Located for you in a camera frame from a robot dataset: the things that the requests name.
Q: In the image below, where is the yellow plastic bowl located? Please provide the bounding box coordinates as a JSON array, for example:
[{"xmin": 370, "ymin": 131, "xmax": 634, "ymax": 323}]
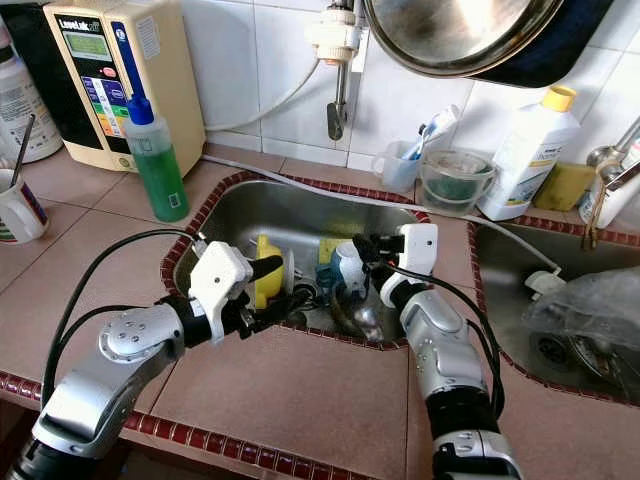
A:
[{"xmin": 252, "ymin": 234, "xmax": 291, "ymax": 311}]

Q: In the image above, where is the blue mug with white rabbit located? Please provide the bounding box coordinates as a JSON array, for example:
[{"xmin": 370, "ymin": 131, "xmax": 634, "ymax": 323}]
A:
[{"xmin": 315, "ymin": 240, "xmax": 369, "ymax": 301}]

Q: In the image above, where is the yellow green sponge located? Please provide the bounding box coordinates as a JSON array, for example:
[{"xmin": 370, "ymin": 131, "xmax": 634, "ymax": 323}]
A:
[{"xmin": 318, "ymin": 237, "xmax": 346, "ymax": 263}]

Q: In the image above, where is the stainless steel sink basin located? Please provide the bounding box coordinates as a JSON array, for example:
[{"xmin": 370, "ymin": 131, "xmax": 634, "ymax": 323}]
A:
[
  {"xmin": 468, "ymin": 218, "xmax": 640, "ymax": 406},
  {"xmin": 172, "ymin": 170, "xmax": 431, "ymax": 351}
]

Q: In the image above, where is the clear toothbrush cup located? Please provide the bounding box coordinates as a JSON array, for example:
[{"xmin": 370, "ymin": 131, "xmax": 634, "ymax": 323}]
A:
[{"xmin": 372, "ymin": 140, "xmax": 423, "ymax": 194}]

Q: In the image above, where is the small clear plastic bucket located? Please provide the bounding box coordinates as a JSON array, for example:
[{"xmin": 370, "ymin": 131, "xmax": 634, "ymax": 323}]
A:
[{"xmin": 420, "ymin": 150, "xmax": 499, "ymax": 216}]

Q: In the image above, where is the blue white toothbrush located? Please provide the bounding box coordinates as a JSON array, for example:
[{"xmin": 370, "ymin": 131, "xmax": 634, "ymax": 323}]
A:
[{"xmin": 403, "ymin": 103, "xmax": 463, "ymax": 161}]

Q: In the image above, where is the green dish soap bottle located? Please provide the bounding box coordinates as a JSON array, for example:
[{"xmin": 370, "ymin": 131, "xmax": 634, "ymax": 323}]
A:
[{"xmin": 125, "ymin": 95, "xmax": 191, "ymax": 223}]

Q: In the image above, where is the white bottle with yellow cap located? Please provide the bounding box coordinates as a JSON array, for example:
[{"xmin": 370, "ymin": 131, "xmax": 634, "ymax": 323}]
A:
[{"xmin": 477, "ymin": 85, "xmax": 583, "ymax": 223}]

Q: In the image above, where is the mustard yellow sponge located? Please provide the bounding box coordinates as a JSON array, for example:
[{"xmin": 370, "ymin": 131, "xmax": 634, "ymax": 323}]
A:
[{"xmin": 532, "ymin": 163, "xmax": 599, "ymax": 213}]

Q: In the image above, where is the clear plastic bag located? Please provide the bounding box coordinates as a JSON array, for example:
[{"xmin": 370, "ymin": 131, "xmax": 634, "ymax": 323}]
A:
[{"xmin": 523, "ymin": 268, "xmax": 640, "ymax": 401}]

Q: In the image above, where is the white tap diverter fitting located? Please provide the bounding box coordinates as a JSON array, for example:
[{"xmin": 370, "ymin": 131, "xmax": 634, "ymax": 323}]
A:
[{"xmin": 305, "ymin": 5, "xmax": 369, "ymax": 69}]

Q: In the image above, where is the white printed mug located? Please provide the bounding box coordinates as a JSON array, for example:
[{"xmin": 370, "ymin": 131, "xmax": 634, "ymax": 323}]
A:
[{"xmin": 0, "ymin": 168, "xmax": 51, "ymax": 244}]

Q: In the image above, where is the beige water ionizer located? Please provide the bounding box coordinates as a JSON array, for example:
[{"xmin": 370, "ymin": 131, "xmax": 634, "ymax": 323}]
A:
[{"xmin": 0, "ymin": 0, "xmax": 206, "ymax": 173}]

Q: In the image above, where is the hanging metal pan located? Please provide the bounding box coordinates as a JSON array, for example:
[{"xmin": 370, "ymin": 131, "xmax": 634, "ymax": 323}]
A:
[{"xmin": 363, "ymin": 0, "xmax": 616, "ymax": 89}]

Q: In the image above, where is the chrome sink faucet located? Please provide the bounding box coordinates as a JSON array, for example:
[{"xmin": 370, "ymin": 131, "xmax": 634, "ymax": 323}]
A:
[{"xmin": 585, "ymin": 115, "xmax": 640, "ymax": 251}]

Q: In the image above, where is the dark metal teaspoon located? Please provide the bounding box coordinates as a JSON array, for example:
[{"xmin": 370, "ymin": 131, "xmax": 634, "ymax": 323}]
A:
[{"xmin": 12, "ymin": 113, "xmax": 38, "ymax": 186}]

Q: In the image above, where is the white plastic jug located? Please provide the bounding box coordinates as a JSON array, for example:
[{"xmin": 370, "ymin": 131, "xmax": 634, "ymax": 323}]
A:
[{"xmin": 0, "ymin": 45, "xmax": 64, "ymax": 164}]

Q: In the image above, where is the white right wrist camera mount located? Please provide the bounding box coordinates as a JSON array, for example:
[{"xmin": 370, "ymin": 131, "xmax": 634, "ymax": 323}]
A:
[{"xmin": 380, "ymin": 223, "xmax": 441, "ymax": 309}]

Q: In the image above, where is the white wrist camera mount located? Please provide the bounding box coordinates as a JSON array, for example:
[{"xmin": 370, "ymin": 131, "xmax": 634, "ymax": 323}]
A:
[
  {"xmin": 380, "ymin": 223, "xmax": 441, "ymax": 309},
  {"xmin": 188, "ymin": 240, "xmax": 254, "ymax": 346}
]

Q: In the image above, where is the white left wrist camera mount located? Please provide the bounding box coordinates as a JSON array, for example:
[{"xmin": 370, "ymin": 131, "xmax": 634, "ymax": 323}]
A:
[{"xmin": 188, "ymin": 240, "xmax": 254, "ymax": 346}]

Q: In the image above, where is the chrome wall tap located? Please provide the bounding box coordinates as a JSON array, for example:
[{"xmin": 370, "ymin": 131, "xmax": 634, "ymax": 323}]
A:
[{"xmin": 325, "ymin": 62, "xmax": 353, "ymax": 142}]

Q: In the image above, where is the thin white water hose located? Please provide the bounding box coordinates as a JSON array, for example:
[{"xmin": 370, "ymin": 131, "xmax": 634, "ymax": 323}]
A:
[{"xmin": 203, "ymin": 45, "xmax": 321, "ymax": 134}]

